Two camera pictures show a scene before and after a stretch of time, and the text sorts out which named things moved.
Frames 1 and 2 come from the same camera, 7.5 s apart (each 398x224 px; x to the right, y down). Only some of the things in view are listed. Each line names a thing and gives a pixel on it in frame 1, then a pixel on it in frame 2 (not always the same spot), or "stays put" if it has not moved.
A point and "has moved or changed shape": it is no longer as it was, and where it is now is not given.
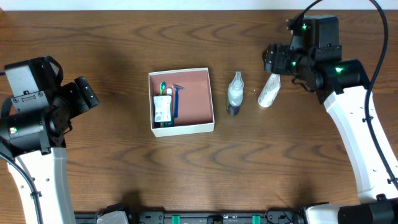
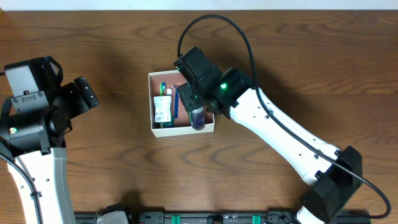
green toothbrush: x=162 y=87 stays put
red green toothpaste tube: x=170 y=124 stays put
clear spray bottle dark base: x=235 y=97 has moved or changed shape
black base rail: x=273 y=216 stays put
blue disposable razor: x=176 y=98 stays put
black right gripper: x=272 y=58 to x=189 y=97
